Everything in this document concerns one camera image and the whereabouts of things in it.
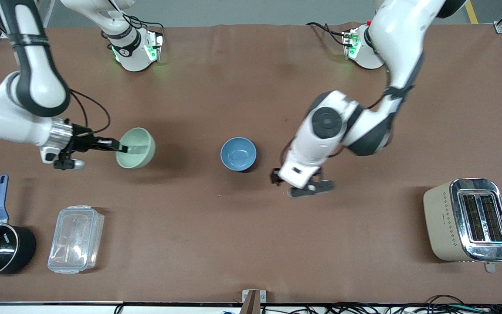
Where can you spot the light green bowl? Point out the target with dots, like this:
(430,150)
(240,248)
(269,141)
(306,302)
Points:
(140,150)

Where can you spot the clear plastic food container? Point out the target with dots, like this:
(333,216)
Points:
(76,240)

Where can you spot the beige chrome toaster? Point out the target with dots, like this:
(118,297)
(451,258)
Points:
(447,222)

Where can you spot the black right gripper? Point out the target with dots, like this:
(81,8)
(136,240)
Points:
(82,142)

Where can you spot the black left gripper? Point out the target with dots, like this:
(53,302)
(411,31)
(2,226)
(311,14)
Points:
(275,178)

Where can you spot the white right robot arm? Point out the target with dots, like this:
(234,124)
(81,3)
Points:
(37,87)

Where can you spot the blue bowl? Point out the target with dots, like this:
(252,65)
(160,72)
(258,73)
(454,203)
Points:
(238,153)

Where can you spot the silver camera mount bracket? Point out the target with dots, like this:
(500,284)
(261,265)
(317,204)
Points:
(253,301)

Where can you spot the brown table cloth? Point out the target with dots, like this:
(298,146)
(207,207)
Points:
(251,240)

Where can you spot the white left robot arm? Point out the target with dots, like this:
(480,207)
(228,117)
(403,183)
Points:
(399,43)

